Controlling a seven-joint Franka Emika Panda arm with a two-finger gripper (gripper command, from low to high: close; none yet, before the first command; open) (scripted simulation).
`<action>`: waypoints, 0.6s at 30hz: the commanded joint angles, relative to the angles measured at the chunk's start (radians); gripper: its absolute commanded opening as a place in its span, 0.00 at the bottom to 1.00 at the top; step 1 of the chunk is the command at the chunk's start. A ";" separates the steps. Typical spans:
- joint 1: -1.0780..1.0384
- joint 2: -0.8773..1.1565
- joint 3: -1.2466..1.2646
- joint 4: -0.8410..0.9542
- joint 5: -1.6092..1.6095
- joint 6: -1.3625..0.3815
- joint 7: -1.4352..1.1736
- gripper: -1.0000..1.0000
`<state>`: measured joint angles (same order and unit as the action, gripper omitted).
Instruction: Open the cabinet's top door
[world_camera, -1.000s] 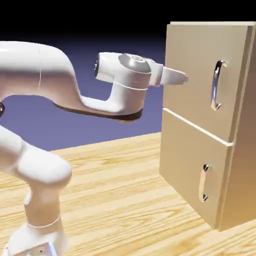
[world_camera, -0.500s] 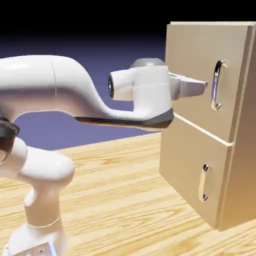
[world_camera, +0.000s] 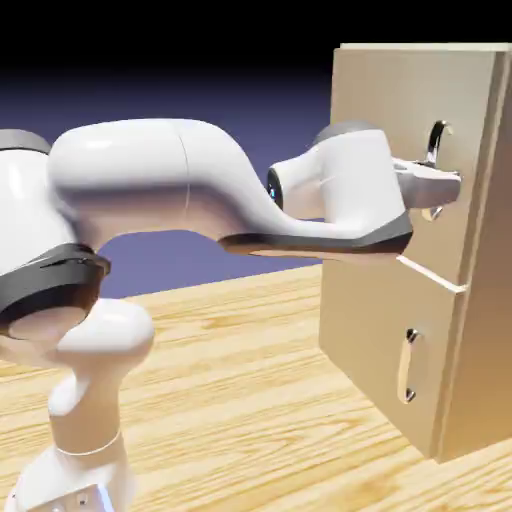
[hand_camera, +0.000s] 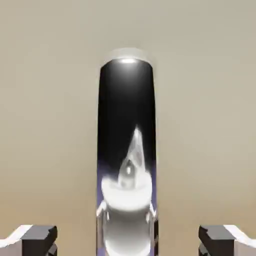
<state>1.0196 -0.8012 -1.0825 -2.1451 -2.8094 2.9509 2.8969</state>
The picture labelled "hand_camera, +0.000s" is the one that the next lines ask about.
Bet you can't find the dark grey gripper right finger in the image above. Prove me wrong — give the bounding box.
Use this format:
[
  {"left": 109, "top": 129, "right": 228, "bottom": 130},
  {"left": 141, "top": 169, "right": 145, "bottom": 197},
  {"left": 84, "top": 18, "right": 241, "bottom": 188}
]
[{"left": 198, "top": 224, "right": 256, "bottom": 256}]

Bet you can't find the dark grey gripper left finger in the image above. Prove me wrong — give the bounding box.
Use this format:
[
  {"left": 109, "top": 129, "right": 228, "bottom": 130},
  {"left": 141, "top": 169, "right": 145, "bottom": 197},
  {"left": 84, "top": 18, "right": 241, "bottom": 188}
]
[{"left": 0, "top": 224, "right": 58, "bottom": 256}]

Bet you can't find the beige cabinet door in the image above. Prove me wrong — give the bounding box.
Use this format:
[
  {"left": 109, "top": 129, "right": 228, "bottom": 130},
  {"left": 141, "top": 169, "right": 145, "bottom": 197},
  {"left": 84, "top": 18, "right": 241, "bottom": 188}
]
[{"left": 0, "top": 0, "right": 256, "bottom": 256}]

